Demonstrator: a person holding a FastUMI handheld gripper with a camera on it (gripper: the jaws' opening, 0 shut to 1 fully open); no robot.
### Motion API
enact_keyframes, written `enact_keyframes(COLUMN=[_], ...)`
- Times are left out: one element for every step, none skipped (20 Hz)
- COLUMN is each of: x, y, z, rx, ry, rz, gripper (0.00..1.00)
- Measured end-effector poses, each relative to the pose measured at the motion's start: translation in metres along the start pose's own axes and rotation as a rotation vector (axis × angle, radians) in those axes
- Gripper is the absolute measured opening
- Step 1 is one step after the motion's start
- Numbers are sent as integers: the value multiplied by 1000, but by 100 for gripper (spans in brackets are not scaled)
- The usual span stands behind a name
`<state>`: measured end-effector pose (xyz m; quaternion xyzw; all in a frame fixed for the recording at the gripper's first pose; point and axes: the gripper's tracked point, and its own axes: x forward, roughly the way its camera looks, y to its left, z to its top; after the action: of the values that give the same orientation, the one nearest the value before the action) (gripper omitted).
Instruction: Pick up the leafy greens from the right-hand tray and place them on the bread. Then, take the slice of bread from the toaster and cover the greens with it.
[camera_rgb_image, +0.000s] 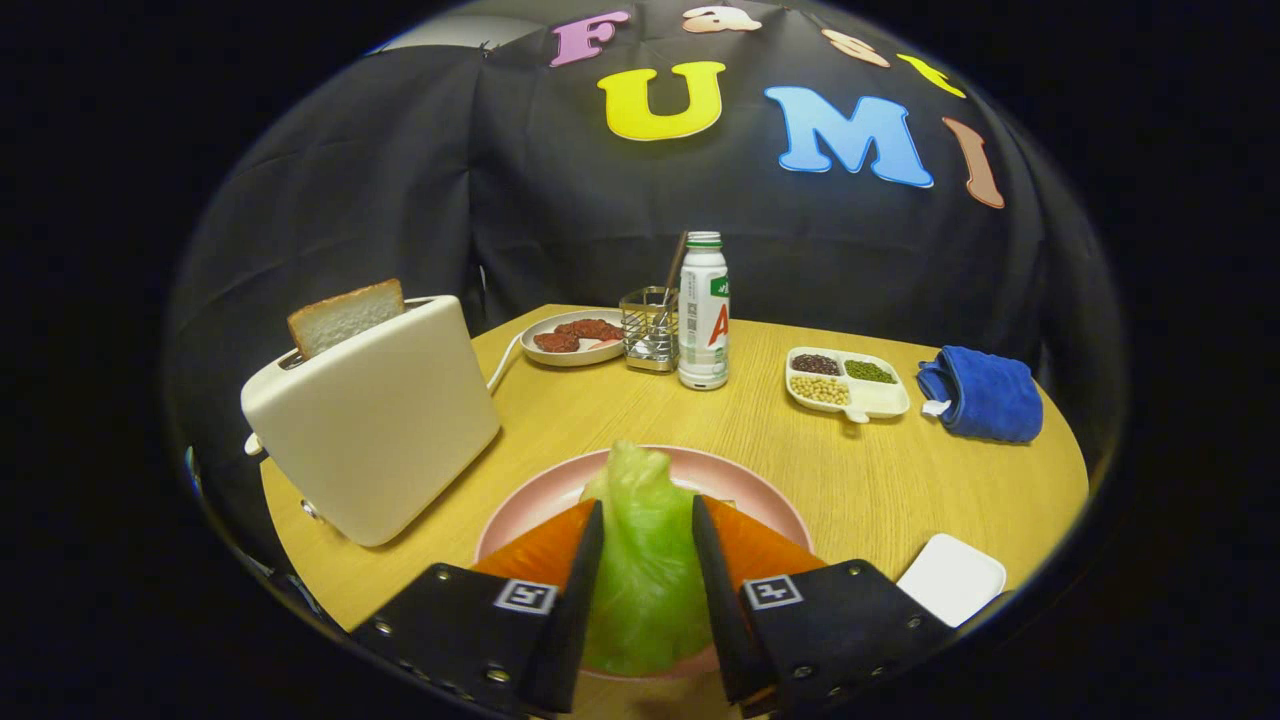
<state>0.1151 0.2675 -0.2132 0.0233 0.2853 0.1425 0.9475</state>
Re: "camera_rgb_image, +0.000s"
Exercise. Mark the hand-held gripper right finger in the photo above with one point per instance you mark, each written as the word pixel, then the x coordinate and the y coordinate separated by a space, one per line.
pixel 715 600

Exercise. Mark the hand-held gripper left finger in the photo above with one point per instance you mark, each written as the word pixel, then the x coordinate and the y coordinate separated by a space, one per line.
pixel 575 620

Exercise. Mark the green lettuce leaf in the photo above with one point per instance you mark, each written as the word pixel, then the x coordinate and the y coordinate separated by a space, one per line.
pixel 645 560

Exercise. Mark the toast bread slice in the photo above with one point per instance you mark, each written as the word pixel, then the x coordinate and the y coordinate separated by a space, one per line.
pixel 345 315

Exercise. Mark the round pink plate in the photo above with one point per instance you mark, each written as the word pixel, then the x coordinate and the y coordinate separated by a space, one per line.
pixel 740 480

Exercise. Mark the yellow soybeans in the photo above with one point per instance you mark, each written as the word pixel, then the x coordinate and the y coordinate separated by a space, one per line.
pixel 820 390

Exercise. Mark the white rounded rectangular plate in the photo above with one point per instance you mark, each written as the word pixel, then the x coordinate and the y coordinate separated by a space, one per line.
pixel 950 580

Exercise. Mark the dark red beans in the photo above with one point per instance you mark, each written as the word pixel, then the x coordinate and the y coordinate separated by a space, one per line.
pixel 816 364

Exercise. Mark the white divided dish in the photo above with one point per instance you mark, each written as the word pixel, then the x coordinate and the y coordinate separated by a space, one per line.
pixel 880 400

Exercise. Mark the white bottle with green cap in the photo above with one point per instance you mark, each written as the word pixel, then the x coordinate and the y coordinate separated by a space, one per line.
pixel 700 340

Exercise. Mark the round grey plate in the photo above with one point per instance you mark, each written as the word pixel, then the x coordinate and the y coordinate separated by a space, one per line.
pixel 580 356

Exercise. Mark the green mung beans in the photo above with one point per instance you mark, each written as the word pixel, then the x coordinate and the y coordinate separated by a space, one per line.
pixel 870 371

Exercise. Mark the red-brown meat patty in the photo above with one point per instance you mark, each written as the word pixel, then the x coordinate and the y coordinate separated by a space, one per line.
pixel 555 342
pixel 597 328

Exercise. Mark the cream white toaster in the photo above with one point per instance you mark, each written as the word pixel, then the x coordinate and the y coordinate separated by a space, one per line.
pixel 380 420

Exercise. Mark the blue towel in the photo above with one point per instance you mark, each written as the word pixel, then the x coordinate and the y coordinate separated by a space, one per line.
pixel 985 395

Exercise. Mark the black backdrop cloth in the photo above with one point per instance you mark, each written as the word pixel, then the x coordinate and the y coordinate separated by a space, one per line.
pixel 400 200

